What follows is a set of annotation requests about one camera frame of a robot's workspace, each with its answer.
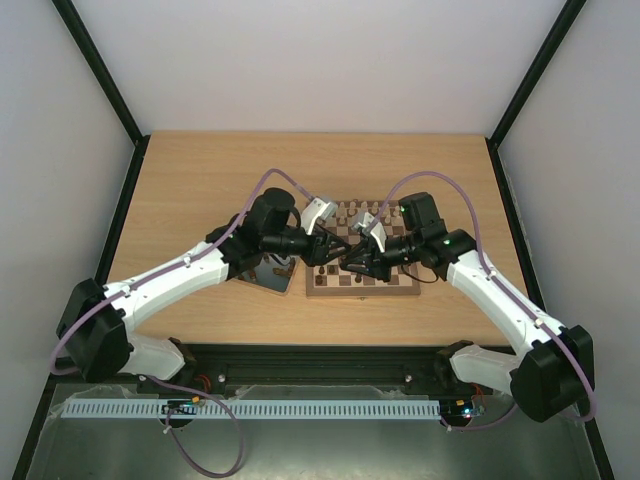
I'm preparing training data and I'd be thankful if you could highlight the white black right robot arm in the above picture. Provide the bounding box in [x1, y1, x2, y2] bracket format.
[340, 192, 596, 422]

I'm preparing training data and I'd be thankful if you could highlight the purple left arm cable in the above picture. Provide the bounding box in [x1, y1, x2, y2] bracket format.
[49, 167, 311, 476]

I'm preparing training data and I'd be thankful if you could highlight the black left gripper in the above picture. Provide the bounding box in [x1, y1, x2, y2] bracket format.
[263, 223, 350, 267]

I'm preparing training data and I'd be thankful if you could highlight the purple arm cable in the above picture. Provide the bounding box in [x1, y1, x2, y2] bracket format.
[369, 170, 598, 433]
[49, 167, 311, 476]

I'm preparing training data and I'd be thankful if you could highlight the light blue slotted cable duct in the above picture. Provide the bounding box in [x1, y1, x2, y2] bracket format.
[61, 399, 441, 421]

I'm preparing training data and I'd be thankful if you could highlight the wooden chess board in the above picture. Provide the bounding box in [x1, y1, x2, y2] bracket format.
[306, 199, 421, 298]

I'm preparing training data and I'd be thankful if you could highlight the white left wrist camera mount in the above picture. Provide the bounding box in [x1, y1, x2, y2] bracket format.
[300, 196, 338, 235]

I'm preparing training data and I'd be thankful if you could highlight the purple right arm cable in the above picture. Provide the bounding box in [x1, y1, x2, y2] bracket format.
[369, 170, 598, 433]

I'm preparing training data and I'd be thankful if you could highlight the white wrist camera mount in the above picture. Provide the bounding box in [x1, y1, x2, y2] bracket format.
[350, 210, 387, 253]
[300, 196, 338, 235]

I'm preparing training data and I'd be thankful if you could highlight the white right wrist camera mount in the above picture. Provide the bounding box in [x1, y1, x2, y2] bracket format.
[350, 210, 387, 253]

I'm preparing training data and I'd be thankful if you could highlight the metal tin tray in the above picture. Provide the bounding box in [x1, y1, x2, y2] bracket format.
[235, 253, 298, 295]

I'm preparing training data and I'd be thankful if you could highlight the black aluminium frame rail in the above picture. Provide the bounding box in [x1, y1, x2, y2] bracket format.
[49, 344, 581, 396]

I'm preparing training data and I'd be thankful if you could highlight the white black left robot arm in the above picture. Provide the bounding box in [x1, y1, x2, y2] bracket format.
[52, 188, 350, 383]

